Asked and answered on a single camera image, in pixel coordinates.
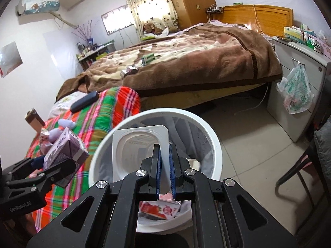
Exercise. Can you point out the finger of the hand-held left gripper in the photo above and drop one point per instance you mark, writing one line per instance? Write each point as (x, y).
(38, 162)
(62, 173)

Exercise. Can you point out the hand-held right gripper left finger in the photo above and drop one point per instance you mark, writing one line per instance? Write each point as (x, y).
(158, 170)

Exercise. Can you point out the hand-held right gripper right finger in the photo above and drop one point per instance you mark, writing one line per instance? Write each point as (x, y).
(172, 170)

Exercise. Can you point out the red drink can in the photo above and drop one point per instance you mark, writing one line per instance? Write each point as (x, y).
(44, 137)

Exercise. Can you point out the purple drink carton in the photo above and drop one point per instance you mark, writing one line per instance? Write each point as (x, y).
(64, 147)

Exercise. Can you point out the white foam net sleeve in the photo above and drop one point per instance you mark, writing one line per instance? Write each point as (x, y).
(66, 124)
(55, 135)

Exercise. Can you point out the white plastic tray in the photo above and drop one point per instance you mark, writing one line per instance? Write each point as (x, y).
(134, 147)

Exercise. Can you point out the pink drink carton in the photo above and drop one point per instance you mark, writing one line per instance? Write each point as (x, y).
(157, 209)

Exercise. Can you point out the white trash bin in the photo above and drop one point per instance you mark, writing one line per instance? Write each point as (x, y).
(206, 139)

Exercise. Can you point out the pink brown lidded mug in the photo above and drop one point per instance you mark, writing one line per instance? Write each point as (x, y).
(35, 120)

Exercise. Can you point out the floral white bedsheet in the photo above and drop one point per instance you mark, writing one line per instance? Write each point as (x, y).
(62, 103)

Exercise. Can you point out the dark glasses case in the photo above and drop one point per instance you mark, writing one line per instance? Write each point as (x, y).
(84, 102)

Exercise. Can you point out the plaid tablecloth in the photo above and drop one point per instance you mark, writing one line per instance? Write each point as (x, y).
(108, 113)

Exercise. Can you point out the bed mattress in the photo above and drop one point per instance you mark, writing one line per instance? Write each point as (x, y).
(194, 97)

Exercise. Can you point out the shiny dark packet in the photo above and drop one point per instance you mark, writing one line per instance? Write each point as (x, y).
(129, 72)

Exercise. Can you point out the small green box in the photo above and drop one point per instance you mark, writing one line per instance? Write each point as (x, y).
(148, 59)

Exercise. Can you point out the brown patterned blanket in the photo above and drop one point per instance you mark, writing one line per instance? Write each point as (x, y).
(194, 56)

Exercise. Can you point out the cluttered shelf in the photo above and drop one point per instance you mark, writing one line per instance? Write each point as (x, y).
(90, 56)

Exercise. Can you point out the group of toiletry bottles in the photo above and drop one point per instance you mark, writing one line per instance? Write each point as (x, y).
(84, 50)

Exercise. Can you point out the vase with branches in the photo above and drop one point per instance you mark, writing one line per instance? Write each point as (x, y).
(86, 33)

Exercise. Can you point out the brown teddy bear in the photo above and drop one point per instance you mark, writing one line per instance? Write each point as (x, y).
(151, 28)

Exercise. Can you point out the air conditioner pipe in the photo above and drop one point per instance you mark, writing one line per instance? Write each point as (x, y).
(64, 20)

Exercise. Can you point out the printed plastic bag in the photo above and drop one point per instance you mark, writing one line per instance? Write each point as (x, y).
(294, 90)

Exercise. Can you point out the dark chair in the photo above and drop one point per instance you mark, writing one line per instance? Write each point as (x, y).
(323, 144)

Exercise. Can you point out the window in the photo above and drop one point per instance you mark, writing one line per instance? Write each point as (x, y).
(116, 20)

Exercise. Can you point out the covered air conditioner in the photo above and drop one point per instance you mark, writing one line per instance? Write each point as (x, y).
(38, 5)

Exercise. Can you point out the heart print curtain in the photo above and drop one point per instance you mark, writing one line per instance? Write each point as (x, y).
(147, 5)

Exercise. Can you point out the power strip with plugs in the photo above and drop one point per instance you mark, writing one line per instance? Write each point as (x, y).
(216, 10)

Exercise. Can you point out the wooden wardrobe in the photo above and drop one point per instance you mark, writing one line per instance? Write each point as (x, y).
(188, 0)

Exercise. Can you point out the grey nightstand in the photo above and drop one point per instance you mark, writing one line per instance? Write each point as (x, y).
(305, 54)

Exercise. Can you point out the wooden headboard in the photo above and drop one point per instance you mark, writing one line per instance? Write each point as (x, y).
(271, 18)

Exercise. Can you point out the group of medicine boxes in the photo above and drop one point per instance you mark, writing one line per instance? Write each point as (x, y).
(302, 37)

